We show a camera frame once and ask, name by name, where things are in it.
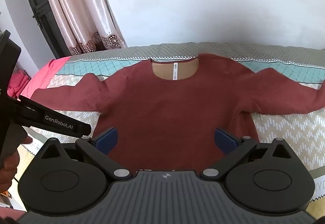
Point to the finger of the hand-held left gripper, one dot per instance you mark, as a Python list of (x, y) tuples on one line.
[(83, 130)]

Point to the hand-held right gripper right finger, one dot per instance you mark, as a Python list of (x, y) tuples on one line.
[(223, 141)]

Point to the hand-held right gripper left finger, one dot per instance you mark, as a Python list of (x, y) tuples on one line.
[(108, 139)]

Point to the maroon long-sleeved sweater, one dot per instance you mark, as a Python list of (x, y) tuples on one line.
[(165, 112)]

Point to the person's left hand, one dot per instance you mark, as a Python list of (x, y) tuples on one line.
[(10, 165)]

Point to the red cloth pile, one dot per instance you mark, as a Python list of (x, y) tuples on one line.
[(17, 81)]

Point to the pink blanket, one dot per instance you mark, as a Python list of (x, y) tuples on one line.
[(43, 76)]

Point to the patterned beige teal bedsheet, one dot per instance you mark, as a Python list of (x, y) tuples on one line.
[(292, 132)]

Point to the pink embroidered curtain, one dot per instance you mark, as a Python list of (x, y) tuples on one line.
[(76, 3)]

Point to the black window frame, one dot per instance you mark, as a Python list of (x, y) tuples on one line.
[(38, 8)]

